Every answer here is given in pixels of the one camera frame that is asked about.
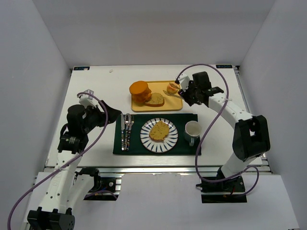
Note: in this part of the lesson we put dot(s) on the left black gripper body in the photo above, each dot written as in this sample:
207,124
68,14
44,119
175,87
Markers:
102,115

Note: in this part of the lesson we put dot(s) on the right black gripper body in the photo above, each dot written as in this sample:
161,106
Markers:
190,95

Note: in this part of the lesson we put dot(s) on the metal tongs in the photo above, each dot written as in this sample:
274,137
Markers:
173,95

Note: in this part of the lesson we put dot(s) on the round bread bun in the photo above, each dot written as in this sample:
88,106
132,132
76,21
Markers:
172,88

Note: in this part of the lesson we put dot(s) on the seeded bread slice back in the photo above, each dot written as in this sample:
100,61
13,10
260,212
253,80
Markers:
159,131

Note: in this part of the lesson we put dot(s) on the seeded bread slice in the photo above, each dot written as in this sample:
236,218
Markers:
159,131
156,100

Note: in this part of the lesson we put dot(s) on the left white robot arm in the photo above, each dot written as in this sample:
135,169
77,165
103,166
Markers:
67,187

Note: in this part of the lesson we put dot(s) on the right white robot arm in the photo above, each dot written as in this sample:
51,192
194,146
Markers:
251,134

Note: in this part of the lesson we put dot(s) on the orange bread loaf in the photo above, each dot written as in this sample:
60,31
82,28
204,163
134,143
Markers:
140,92

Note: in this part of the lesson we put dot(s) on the seeded bread slice front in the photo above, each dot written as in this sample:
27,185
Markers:
156,100

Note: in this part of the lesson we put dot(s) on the metal spoon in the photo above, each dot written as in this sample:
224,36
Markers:
127,124

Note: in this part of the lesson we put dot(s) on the metal fork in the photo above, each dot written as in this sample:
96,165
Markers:
129,131

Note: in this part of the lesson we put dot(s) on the right blue table label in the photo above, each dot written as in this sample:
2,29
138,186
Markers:
224,66

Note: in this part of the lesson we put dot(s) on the blue table label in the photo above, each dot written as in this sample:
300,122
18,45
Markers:
224,66
81,68

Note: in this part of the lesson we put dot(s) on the yellow tray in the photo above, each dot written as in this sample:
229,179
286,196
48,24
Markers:
171,103

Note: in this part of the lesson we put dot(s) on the grey-blue mug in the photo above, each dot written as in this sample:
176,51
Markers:
192,132

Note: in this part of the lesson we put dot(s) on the left blue table label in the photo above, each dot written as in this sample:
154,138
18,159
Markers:
81,68

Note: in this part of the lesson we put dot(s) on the dark green cloth mat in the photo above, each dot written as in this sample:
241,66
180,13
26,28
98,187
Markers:
182,147

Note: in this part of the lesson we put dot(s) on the blue striped white plate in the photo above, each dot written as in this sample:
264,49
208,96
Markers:
158,146

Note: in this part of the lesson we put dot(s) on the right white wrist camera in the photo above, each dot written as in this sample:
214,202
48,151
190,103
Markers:
183,80

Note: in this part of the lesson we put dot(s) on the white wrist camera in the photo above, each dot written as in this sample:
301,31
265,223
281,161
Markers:
183,80
87,99

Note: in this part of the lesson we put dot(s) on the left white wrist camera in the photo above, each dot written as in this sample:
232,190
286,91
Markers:
87,99

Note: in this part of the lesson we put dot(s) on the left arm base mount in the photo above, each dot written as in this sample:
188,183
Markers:
105,188

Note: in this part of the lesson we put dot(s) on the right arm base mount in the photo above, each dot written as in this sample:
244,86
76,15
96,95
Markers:
231,191

